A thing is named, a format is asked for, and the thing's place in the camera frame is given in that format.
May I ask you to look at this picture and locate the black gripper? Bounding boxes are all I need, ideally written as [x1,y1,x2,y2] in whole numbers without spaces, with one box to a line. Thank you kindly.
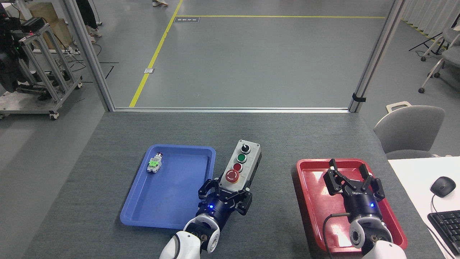
[197,178,253,231]
[323,159,386,224]

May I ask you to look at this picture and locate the grey control box with buttons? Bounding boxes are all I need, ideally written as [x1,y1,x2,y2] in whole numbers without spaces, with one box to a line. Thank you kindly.
[218,140,262,195]

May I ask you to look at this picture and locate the push button with green block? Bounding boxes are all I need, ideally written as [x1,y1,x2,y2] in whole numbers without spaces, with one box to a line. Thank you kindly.
[147,153,164,174]

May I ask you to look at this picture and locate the brown cardboard box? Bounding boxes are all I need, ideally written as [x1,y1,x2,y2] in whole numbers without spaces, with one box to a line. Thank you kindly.
[21,2,74,51]

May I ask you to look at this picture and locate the red plastic tray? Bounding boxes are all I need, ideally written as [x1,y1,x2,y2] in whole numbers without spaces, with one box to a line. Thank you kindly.
[296,159,408,254]

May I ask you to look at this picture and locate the blue plastic tray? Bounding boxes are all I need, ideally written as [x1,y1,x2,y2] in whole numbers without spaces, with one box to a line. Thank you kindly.
[120,144,216,231]

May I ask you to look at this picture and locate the white desk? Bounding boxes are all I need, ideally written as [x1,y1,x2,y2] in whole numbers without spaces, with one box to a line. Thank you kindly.
[387,156,460,259]

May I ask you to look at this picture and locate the grey chair with round back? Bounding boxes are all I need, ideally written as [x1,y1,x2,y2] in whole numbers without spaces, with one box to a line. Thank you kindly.
[373,105,446,159]

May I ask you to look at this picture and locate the black computer mouse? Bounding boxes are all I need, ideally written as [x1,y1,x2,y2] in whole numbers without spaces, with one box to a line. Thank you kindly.
[430,176,456,197]

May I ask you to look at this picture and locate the black keyboard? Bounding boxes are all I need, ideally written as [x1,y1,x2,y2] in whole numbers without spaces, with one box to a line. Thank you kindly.
[427,210,460,256]

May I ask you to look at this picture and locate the grey office chair on castors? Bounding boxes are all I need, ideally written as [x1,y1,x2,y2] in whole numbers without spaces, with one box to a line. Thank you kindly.
[418,46,460,94]
[420,27,460,62]

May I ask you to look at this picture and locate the black tripod stand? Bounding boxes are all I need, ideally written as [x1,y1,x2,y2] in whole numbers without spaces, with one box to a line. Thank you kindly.
[408,14,460,55]

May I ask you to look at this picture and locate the person's legs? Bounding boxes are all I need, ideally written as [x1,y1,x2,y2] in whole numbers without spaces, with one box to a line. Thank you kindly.
[75,0,102,44]

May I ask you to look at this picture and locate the black machine on cart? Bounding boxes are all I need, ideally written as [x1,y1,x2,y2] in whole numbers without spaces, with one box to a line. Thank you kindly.
[0,0,29,92]

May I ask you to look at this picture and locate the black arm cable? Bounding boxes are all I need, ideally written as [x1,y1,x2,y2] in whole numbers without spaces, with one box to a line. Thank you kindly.
[322,212,351,259]

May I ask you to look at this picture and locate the black mouse cable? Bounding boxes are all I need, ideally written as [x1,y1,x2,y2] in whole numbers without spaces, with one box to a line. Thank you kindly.
[431,194,459,252]

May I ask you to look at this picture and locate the white handle behind chair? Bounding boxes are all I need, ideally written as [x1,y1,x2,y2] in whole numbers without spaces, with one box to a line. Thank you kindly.
[386,101,412,114]

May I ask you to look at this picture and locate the silver post with black clamp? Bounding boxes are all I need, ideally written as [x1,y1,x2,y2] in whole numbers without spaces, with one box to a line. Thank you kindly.
[348,0,406,113]

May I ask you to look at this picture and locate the silver aluminium post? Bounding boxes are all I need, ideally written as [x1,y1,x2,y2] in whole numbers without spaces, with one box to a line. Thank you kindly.
[64,0,115,112]

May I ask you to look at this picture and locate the aluminium frame cart on wheels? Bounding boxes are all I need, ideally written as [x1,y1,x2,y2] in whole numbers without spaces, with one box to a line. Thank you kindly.
[0,22,83,121]

